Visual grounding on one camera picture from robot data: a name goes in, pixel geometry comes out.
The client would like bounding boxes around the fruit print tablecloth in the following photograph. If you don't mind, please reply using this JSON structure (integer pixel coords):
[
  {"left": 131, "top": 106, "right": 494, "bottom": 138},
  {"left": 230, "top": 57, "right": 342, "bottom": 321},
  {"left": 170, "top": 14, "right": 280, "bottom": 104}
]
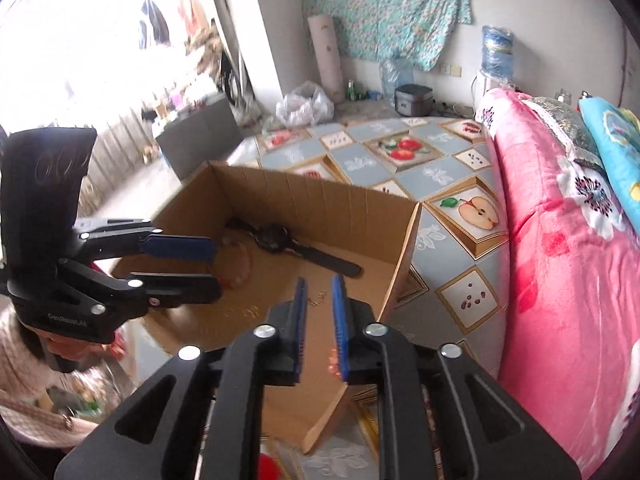
[{"left": 227, "top": 116, "right": 511, "bottom": 480}]

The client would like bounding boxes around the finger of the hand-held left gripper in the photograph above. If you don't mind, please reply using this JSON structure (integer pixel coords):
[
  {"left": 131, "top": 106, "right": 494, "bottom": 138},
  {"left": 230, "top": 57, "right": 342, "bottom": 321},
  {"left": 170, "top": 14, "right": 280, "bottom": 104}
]
[
  {"left": 75, "top": 217, "right": 218, "bottom": 263},
  {"left": 62, "top": 259, "right": 223, "bottom": 311}
]

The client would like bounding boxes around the pink orange bead bracelet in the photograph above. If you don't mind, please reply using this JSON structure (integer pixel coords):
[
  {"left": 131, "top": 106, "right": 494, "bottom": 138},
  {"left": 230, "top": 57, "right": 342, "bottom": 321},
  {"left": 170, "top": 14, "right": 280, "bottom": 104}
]
[{"left": 215, "top": 237, "right": 253, "bottom": 291}]

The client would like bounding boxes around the white fleece garment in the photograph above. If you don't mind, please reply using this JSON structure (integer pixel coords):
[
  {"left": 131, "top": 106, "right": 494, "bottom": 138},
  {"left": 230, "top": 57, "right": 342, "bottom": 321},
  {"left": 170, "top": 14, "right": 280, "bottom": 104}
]
[{"left": 0, "top": 390, "right": 108, "bottom": 453}]

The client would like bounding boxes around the hanging dark garment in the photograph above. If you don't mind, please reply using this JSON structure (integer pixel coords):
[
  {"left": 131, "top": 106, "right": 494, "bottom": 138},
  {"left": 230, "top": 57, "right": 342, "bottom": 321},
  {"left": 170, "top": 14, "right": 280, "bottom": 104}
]
[{"left": 140, "top": 0, "right": 171, "bottom": 50}]

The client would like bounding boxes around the white water dispenser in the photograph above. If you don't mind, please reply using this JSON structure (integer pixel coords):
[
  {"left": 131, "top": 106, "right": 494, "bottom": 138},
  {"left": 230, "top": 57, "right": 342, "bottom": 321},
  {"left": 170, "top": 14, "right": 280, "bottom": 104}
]
[{"left": 470, "top": 70, "right": 501, "bottom": 111}]

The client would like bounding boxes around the wrapped blue water jug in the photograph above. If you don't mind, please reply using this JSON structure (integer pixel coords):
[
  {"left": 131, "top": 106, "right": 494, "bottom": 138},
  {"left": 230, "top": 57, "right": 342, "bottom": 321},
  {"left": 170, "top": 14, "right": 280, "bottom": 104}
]
[{"left": 481, "top": 25, "right": 515, "bottom": 81}]

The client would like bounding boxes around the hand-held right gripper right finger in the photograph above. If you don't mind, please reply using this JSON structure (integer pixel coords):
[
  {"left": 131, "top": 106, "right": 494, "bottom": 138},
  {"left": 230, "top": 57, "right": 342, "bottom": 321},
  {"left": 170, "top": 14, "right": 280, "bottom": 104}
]
[{"left": 331, "top": 274, "right": 582, "bottom": 480}]

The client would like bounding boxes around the white plastic bag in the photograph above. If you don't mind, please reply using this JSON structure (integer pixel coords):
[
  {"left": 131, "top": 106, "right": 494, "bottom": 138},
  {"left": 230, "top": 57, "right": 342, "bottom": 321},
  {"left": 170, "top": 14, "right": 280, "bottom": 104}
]
[{"left": 275, "top": 81, "right": 335, "bottom": 127}]

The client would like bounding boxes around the person's left forearm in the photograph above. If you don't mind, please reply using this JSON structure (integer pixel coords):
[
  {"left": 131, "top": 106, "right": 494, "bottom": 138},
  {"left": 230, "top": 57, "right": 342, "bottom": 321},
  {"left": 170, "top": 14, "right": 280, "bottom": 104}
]
[{"left": 0, "top": 305, "right": 66, "bottom": 401}]

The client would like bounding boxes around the person's left hand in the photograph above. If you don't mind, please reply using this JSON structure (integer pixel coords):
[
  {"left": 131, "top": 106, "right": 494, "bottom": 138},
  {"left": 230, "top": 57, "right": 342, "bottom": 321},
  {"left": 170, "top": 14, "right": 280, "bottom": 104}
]
[{"left": 42, "top": 330, "right": 121, "bottom": 363}]

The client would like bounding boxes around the silver patterned pillow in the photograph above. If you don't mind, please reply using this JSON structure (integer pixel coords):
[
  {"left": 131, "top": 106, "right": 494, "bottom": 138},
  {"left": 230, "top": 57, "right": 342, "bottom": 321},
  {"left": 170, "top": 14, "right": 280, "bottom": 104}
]
[{"left": 522, "top": 95, "right": 606, "bottom": 171}]

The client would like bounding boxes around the pink rolled mat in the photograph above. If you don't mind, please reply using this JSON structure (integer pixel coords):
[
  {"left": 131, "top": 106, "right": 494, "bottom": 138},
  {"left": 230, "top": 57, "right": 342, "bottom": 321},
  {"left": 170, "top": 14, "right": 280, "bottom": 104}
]
[{"left": 306, "top": 14, "right": 347, "bottom": 105}]

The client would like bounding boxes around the grey cabinet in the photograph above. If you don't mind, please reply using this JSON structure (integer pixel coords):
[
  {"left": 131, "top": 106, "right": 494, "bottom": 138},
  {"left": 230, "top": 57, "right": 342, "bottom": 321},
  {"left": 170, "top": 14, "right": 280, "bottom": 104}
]
[{"left": 154, "top": 94, "right": 243, "bottom": 181}]

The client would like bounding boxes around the pink floral blanket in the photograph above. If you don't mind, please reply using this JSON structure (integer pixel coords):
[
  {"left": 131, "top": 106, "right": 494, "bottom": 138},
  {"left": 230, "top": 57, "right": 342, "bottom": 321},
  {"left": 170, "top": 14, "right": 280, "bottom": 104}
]
[{"left": 472, "top": 87, "right": 640, "bottom": 478}]

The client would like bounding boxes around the black wristwatch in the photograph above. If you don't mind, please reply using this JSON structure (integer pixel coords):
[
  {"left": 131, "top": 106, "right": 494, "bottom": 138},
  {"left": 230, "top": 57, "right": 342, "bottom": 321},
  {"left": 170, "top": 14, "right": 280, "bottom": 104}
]
[{"left": 225, "top": 216, "right": 363, "bottom": 278}]

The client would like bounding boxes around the hanging pink garment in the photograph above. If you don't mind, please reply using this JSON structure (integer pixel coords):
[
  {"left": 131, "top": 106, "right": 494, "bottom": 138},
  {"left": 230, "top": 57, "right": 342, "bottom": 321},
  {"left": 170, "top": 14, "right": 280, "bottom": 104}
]
[{"left": 180, "top": 0, "right": 208, "bottom": 36}]

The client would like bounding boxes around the pile of clothes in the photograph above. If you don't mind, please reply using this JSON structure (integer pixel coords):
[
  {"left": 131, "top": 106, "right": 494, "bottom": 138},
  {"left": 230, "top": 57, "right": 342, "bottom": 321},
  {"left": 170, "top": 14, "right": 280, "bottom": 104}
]
[{"left": 185, "top": 30, "right": 226, "bottom": 61}]

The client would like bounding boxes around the teal floral wall cloth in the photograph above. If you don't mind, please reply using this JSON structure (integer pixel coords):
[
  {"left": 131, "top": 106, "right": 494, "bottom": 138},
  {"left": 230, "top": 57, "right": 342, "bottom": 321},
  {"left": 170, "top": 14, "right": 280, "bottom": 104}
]
[{"left": 302, "top": 0, "right": 473, "bottom": 72}]

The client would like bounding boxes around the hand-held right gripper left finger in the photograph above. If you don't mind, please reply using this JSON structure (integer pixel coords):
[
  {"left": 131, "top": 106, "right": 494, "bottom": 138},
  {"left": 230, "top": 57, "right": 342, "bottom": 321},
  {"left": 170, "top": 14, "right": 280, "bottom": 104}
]
[{"left": 54, "top": 276, "right": 308, "bottom": 480}]

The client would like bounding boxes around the brown cardboard box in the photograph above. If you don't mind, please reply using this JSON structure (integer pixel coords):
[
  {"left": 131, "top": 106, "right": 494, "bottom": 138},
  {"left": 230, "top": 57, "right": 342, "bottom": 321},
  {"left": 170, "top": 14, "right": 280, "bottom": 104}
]
[{"left": 111, "top": 160, "right": 421, "bottom": 456}]

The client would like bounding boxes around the grey rice cooker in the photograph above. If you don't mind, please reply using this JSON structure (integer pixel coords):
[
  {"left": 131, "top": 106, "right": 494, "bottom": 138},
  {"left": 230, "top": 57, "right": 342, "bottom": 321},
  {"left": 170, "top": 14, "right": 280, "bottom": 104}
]
[{"left": 394, "top": 84, "right": 435, "bottom": 118}]

